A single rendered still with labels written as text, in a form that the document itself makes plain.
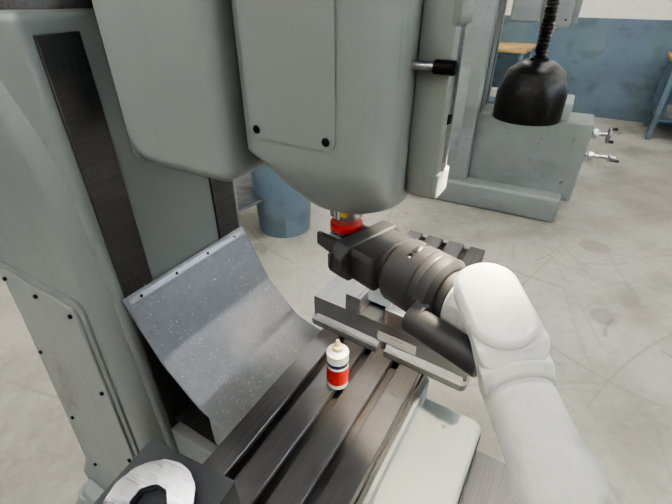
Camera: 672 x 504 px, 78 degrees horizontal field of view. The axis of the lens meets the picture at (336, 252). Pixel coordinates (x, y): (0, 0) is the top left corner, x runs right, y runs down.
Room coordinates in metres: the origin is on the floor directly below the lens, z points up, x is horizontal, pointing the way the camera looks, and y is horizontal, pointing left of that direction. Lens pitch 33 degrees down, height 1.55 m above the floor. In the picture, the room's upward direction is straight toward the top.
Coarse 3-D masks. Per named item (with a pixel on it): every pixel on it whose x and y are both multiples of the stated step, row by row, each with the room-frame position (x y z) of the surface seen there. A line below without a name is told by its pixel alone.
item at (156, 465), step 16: (144, 448) 0.28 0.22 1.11; (160, 448) 0.28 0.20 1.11; (128, 464) 0.26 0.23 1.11; (144, 464) 0.25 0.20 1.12; (160, 464) 0.25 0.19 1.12; (176, 464) 0.25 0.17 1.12; (192, 464) 0.26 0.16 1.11; (128, 480) 0.23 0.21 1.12; (144, 480) 0.23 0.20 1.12; (160, 480) 0.23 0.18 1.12; (176, 480) 0.23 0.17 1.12; (192, 480) 0.23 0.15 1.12; (208, 480) 0.24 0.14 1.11; (224, 480) 0.24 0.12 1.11; (112, 496) 0.22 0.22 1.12; (128, 496) 0.22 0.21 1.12; (144, 496) 0.23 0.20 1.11; (160, 496) 0.23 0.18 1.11; (176, 496) 0.22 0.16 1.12; (192, 496) 0.22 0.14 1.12; (208, 496) 0.23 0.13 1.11; (224, 496) 0.23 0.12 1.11
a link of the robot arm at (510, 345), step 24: (480, 264) 0.37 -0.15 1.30; (456, 288) 0.34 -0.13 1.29; (480, 288) 0.34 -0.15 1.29; (504, 288) 0.33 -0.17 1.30; (480, 312) 0.31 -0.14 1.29; (504, 312) 0.30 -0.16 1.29; (528, 312) 0.30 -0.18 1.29; (480, 336) 0.28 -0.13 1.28; (504, 336) 0.28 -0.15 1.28; (528, 336) 0.27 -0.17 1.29; (480, 360) 0.27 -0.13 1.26; (504, 360) 0.26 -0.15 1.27; (528, 360) 0.26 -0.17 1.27; (480, 384) 0.27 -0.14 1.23; (504, 384) 0.25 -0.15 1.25; (552, 384) 0.25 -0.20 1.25
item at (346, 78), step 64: (256, 0) 0.46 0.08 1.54; (320, 0) 0.43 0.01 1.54; (384, 0) 0.42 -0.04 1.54; (256, 64) 0.47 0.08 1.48; (320, 64) 0.43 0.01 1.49; (384, 64) 0.42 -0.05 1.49; (256, 128) 0.47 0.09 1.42; (320, 128) 0.43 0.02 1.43; (384, 128) 0.42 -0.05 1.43; (320, 192) 0.45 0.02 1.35; (384, 192) 0.44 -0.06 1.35
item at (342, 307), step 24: (336, 288) 0.73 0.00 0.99; (360, 288) 0.68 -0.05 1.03; (336, 312) 0.67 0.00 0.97; (360, 312) 0.64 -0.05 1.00; (360, 336) 0.63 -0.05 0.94; (384, 336) 0.61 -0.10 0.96; (408, 336) 0.58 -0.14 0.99; (408, 360) 0.57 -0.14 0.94; (432, 360) 0.55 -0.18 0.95; (456, 384) 0.51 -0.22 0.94
